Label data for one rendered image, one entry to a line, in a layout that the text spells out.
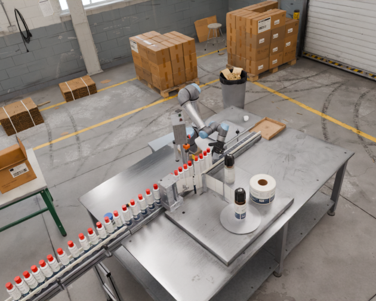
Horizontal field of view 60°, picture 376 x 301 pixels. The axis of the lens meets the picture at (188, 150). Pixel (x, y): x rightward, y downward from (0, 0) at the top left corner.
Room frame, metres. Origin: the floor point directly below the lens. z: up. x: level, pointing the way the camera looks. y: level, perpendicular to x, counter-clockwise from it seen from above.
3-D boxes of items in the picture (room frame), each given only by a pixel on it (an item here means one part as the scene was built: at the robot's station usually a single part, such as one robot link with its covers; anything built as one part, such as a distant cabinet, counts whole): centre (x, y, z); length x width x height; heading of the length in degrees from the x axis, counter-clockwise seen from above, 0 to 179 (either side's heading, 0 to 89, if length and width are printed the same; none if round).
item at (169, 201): (1.88, 0.18, 1.01); 0.14 x 0.13 x 0.26; 129
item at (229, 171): (2.04, -0.32, 1.03); 0.09 x 0.09 x 0.30
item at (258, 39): (6.29, -1.72, 0.57); 1.20 x 0.85 x 1.14; 120
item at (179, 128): (2.21, 0.05, 1.38); 0.17 x 0.10 x 0.19; 4
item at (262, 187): (1.84, -0.55, 0.95); 0.20 x 0.20 x 0.14
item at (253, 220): (1.64, -0.33, 0.89); 0.31 x 0.31 x 0.01
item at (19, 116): (5.20, 2.89, 0.16); 0.65 x 0.54 x 0.32; 122
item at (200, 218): (1.79, -0.27, 0.86); 0.80 x 0.67 x 0.05; 129
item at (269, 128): (2.84, -0.87, 0.85); 0.30 x 0.26 x 0.04; 129
